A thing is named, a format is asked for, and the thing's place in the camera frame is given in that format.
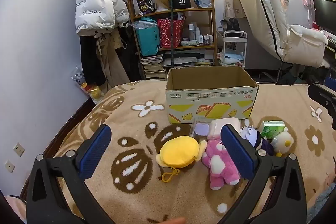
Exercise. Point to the cream reclining chair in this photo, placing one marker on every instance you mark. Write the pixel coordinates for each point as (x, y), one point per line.
(267, 16)

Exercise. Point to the yellow plush coin purse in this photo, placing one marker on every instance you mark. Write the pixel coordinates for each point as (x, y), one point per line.
(181, 151)

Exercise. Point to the row of cosmetic bottles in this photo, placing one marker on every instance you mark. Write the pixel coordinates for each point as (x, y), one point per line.
(200, 36)

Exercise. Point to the plastic bag with yellow things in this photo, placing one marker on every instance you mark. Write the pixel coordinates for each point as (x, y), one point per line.
(89, 88)

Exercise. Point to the white wall socket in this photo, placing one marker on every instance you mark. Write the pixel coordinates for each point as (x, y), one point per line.
(9, 166)
(19, 149)

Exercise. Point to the beige coat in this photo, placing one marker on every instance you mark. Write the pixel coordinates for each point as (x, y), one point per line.
(110, 64)

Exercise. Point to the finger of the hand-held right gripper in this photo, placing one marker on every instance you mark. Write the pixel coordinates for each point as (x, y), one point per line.
(324, 99)

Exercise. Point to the dark blue plush doll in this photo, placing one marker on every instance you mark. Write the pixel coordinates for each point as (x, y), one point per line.
(258, 141)

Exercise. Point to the pink plush bear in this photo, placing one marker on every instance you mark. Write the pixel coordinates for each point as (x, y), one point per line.
(218, 163)

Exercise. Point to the black bag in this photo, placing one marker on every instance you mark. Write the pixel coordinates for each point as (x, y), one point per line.
(231, 26)

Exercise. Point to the beige brown printed blanket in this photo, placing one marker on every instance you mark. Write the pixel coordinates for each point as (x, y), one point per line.
(183, 200)

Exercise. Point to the black hanging garment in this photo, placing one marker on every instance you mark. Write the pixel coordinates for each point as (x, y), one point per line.
(89, 61)

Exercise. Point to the pink and white case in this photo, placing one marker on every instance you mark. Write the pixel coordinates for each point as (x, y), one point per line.
(223, 125)

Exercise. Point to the wooden shelf rack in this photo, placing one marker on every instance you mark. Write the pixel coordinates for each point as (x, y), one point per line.
(183, 11)

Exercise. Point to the wooden desk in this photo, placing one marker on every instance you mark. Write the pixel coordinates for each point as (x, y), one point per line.
(330, 48)

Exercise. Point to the red patterned bag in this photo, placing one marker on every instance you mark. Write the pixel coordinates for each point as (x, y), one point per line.
(168, 33)

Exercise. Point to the printed cardboard box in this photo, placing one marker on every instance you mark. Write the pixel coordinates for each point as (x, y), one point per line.
(210, 106)

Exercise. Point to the clear packet with purple puff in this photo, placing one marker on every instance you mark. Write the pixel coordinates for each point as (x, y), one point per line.
(200, 129)

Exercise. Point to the white trolley cart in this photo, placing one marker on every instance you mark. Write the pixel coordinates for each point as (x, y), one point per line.
(233, 56)

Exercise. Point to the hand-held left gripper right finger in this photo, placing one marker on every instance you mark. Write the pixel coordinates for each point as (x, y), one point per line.
(239, 153)

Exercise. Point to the teal bag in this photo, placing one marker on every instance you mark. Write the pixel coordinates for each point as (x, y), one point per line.
(147, 37)

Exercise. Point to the stack of books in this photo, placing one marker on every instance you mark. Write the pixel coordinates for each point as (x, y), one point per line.
(153, 67)

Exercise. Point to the black monitor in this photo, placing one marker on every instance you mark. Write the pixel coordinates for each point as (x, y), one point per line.
(325, 12)

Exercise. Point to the pile of magazines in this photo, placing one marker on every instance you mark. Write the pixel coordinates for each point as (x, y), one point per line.
(189, 61)

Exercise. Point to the pink desk fan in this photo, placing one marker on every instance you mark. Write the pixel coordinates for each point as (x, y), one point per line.
(307, 1)

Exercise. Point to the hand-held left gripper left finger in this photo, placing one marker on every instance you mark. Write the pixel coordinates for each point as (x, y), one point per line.
(94, 153)

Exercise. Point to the green tissue pack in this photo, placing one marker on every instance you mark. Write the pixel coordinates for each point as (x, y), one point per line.
(271, 127)

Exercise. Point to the white plush chick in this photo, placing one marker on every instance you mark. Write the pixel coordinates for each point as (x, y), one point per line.
(283, 140)

